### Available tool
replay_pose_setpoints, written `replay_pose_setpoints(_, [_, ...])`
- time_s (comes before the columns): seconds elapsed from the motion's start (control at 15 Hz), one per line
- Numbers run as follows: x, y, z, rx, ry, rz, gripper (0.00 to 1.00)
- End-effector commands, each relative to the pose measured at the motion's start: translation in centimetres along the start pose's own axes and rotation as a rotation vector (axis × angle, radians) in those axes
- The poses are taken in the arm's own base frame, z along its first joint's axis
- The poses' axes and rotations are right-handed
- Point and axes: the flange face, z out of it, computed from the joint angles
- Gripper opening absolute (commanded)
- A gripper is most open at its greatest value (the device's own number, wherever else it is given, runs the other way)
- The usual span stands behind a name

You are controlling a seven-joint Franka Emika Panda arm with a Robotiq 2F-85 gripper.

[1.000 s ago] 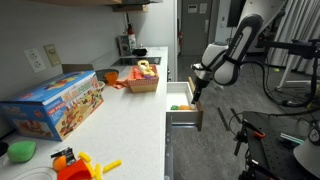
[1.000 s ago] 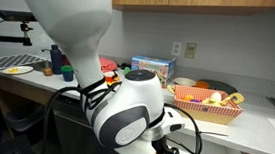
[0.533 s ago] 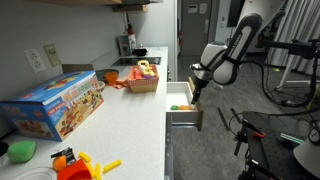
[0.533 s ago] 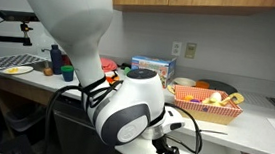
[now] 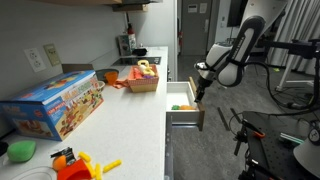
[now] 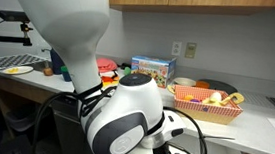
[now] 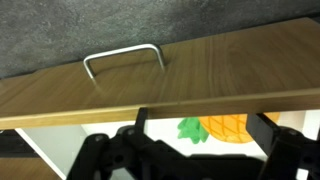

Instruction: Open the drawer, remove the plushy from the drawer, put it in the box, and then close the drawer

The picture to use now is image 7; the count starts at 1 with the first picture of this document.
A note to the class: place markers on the wooden drawer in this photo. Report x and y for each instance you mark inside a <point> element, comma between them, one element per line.
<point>216,66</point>

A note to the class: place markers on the wooden base cabinet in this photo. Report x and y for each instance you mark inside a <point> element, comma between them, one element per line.
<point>23,170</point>

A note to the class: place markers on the orange pineapple plushy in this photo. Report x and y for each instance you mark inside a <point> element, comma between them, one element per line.
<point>226,128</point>

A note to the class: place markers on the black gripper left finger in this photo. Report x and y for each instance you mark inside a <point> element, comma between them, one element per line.
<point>133,156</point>

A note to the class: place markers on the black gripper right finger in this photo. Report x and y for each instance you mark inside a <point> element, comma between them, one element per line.
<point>290,156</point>

